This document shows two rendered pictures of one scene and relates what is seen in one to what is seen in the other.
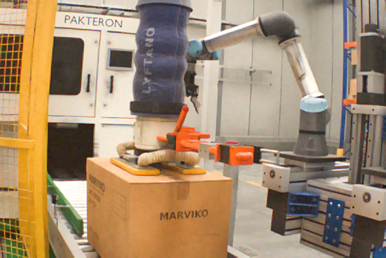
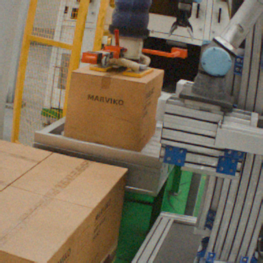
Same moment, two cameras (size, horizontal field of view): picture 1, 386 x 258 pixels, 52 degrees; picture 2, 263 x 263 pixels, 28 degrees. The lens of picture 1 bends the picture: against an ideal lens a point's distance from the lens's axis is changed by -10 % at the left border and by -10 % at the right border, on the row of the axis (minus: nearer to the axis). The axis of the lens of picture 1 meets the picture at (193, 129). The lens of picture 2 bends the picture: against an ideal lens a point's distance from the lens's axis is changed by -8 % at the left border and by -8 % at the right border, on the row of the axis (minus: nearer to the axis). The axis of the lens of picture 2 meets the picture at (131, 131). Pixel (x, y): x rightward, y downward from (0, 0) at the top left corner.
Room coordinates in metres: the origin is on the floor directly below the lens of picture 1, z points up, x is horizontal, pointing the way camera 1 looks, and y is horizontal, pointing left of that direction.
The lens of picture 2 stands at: (-0.68, -1.89, 1.41)
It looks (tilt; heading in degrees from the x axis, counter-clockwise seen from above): 14 degrees down; 38
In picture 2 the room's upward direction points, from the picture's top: 8 degrees clockwise
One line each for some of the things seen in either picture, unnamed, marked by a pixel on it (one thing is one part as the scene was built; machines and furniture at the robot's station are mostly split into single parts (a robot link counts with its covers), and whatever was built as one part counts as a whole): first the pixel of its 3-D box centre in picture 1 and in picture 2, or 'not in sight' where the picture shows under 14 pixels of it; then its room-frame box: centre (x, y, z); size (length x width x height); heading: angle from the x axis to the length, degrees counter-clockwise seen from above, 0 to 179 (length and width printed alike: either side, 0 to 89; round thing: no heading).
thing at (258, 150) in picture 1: (242, 152); (108, 58); (1.28, -0.15, 1.08); 0.31 x 0.03 x 0.05; 39
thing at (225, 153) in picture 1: (234, 154); (92, 57); (1.20, -0.12, 1.08); 0.08 x 0.07 x 0.05; 27
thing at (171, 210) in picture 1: (149, 214); (116, 104); (1.74, 0.16, 0.75); 0.60 x 0.40 x 0.40; 28
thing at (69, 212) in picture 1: (50, 192); not in sight; (2.65, 0.92, 0.60); 1.60 x 0.10 x 0.09; 27
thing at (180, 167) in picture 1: (176, 161); (139, 68); (1.78, 0.06, 0.97); 0.34 x 0.10 x 0.05; 27
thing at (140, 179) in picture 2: not in sight; (92, 168); (1.41, -0.02, 0.48); 0.70 x 0.03 x 0.15; 117
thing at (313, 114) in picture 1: (313, 114); not in sight; (1.72, -0.49, 1.20); 0.13 x 0.12 x 0.14; 156
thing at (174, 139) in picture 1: (183, 142); (114, 51); (1.51, 0.03, 1.08); 0.10 x 0.08 x 0.06; 117
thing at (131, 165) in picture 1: (132, 161); (107, 64); (1.69, 0.23, 0.97); 0.34 x 0.10 x 0.05; 27
